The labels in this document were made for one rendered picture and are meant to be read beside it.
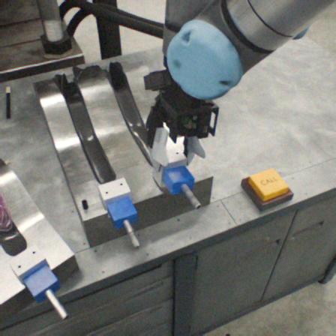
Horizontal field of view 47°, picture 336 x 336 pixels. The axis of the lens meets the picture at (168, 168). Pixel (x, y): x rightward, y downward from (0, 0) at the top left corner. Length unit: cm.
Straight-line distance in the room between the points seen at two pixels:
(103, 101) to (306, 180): 48
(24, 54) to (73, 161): 64
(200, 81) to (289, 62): 91
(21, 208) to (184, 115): 37
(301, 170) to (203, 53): 61
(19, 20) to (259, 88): 90
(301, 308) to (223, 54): 138
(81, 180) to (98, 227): 10
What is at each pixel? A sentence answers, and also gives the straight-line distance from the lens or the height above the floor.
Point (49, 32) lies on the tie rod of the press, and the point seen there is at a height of 86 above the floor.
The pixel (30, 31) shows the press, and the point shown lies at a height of 78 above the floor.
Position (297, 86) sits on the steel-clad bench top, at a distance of 119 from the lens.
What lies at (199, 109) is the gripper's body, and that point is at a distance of 58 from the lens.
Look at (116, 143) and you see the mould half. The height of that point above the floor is 88.
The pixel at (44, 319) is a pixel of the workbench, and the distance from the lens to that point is 94.
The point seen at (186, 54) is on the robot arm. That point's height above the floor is 126.
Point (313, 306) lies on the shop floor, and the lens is 168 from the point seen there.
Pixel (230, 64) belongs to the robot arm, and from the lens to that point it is 37.
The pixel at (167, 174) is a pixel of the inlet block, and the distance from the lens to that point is 68.
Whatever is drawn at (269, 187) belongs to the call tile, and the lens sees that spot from 83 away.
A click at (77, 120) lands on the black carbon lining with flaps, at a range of 88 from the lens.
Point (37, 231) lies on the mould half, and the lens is 75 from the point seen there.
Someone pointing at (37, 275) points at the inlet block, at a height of 87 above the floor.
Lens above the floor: 145
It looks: 47 degrees down
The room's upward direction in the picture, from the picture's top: straight up
